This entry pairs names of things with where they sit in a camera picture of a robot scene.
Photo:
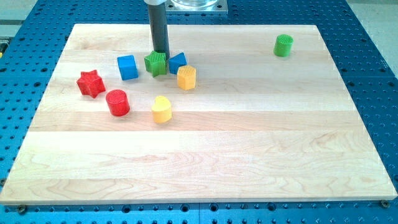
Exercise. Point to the silver pusher mount collar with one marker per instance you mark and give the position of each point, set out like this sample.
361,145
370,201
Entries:
154,2

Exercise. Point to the red cylinder block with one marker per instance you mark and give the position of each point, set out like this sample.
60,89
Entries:
117,102

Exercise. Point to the green cylinder block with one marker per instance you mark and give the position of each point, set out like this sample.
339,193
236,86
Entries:
283,45

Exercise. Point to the yellow hexagon block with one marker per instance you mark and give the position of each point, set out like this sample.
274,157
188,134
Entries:
186,77

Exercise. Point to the green star block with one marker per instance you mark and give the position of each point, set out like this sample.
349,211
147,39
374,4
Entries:
155,63

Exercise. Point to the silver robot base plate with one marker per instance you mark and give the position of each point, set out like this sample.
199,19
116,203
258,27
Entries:
197,7

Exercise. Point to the light wooden board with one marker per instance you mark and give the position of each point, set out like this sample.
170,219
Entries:
256,128

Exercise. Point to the blue triangle block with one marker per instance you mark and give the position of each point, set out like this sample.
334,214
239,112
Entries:
176,62

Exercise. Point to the yellow heart block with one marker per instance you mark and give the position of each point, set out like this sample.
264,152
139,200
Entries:
161,109

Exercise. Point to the red star block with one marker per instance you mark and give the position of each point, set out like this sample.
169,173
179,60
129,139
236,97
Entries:
90,83

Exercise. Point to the blue cube block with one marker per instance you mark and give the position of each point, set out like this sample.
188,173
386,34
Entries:
127,67

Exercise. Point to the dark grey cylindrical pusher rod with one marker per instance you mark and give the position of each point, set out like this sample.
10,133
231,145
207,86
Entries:
159,28

